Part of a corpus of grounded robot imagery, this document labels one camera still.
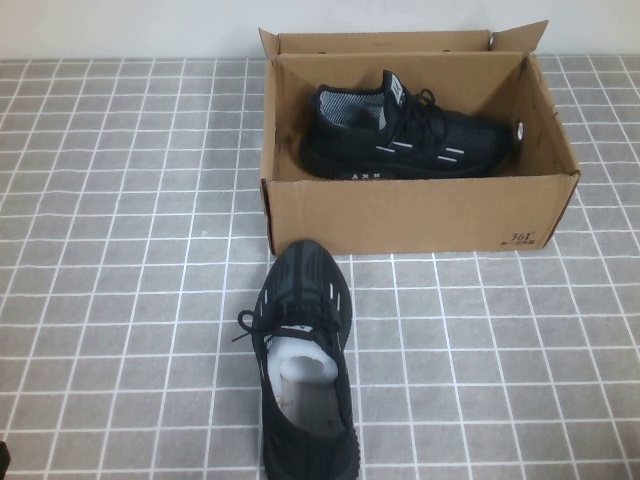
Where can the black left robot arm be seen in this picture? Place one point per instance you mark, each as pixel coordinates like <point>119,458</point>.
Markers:
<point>4,462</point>

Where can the black knit sneaker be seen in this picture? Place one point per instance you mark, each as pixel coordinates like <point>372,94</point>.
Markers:
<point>300,280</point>
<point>350,145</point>

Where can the white paper shoe stuffing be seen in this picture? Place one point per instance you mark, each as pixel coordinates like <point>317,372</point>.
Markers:
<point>305,357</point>

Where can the brown cardboard shoe box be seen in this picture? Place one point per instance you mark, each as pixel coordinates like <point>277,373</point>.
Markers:
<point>400,210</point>

